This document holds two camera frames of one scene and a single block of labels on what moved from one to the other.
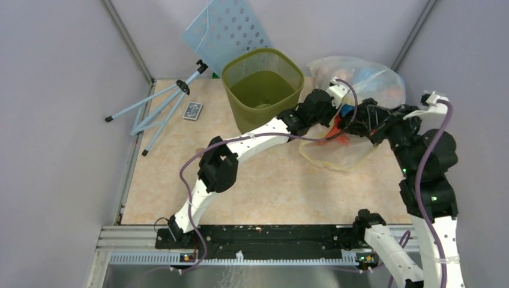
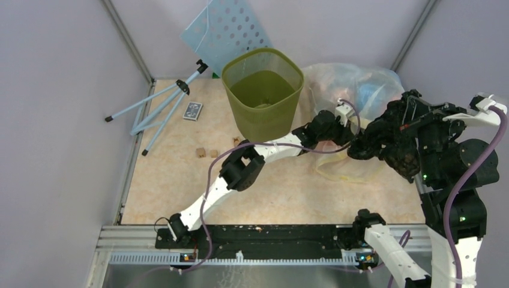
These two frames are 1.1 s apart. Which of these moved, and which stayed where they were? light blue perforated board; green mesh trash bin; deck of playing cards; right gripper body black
Moved: right gripper body black
Stayed: deck of playing cards; green mesh trash bin; light blue perforated board
